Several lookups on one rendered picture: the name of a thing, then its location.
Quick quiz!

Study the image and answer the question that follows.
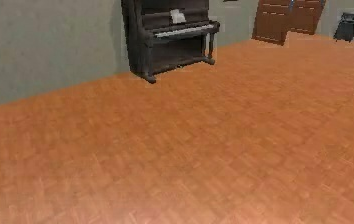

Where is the dark brown upright piano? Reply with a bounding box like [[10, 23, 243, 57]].
[[120, 0, 221, 85]]

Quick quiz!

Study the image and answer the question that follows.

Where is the white sheet music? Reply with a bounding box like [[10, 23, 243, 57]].
[[169, 8, 187, 25]]

